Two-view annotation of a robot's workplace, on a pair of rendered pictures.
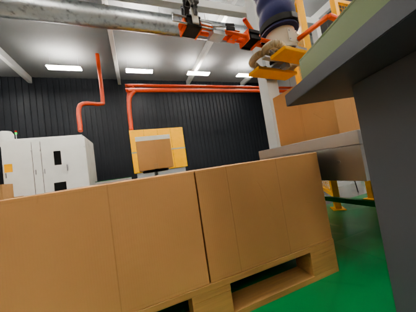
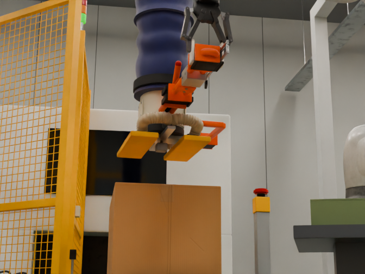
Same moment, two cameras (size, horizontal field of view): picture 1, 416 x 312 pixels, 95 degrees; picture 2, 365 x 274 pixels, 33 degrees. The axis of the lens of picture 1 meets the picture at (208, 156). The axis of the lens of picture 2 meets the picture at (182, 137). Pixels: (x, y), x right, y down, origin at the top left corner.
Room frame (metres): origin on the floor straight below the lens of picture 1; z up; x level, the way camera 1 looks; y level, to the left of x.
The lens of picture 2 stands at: (0.53, 1.62, 0.50)
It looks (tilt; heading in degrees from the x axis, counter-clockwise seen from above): 16 degrees up; 283
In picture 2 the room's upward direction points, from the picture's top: 1 degrees clockwise
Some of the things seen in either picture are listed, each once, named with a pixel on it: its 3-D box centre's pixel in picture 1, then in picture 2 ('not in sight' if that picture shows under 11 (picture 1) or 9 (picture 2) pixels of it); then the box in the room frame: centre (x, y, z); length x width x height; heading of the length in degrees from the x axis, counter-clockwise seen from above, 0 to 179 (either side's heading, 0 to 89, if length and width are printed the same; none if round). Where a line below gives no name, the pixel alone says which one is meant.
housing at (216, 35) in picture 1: (215, 34); (193, 76); (0.91, -0.13, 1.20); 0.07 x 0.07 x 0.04; 27
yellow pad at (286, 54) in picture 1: (298, 54); (186, 145); (1.04, -0.59, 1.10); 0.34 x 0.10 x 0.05; 117
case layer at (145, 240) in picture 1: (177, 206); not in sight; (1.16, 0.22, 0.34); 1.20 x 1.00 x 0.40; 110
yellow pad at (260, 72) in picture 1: (272, 71); (136, 141); (1.21, -0.50, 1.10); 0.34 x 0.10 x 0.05; 117
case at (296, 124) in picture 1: (335, 116); (158, 245); (1.21, -0.85, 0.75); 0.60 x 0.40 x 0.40; 112
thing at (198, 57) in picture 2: (190, 28); (203, 58); (0.85, -0.01, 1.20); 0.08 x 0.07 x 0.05; 117
